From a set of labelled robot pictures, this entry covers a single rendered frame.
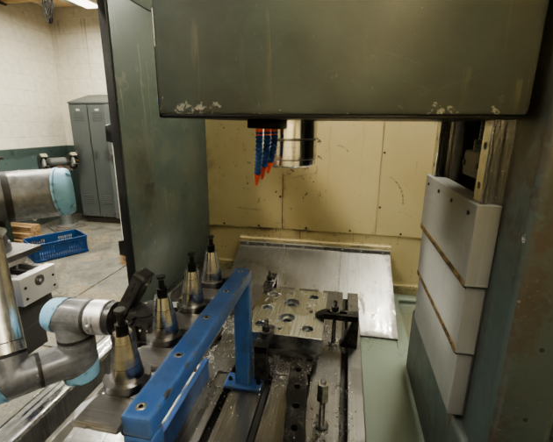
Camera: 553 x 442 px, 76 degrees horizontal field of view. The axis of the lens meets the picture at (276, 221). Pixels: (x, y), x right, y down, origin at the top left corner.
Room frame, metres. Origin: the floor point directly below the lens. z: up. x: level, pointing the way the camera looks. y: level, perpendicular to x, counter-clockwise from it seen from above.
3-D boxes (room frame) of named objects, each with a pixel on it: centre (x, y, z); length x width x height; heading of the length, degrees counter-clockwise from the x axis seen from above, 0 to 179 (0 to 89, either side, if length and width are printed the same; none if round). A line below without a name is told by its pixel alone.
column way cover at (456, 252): (0.92, -0.47, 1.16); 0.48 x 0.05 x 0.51; 169
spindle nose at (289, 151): (1.00, -0.03, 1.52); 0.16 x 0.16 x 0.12
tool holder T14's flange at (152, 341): (0.53, 0.19, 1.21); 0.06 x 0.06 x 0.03
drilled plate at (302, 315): (1.03, -0.05, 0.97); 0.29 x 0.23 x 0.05; 169
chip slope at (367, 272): (1.65, -0.15, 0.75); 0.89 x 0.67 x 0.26; 79
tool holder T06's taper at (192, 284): (0.64, 0.17, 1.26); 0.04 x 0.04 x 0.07
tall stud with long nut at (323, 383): (0.65, -0.11, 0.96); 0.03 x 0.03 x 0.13
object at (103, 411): (0.37, 0.22, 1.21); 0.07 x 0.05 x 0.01; 79
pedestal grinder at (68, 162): (5.30, 3.27, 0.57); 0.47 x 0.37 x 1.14; 139
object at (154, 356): (0.48, 0.20, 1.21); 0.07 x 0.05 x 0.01; 79
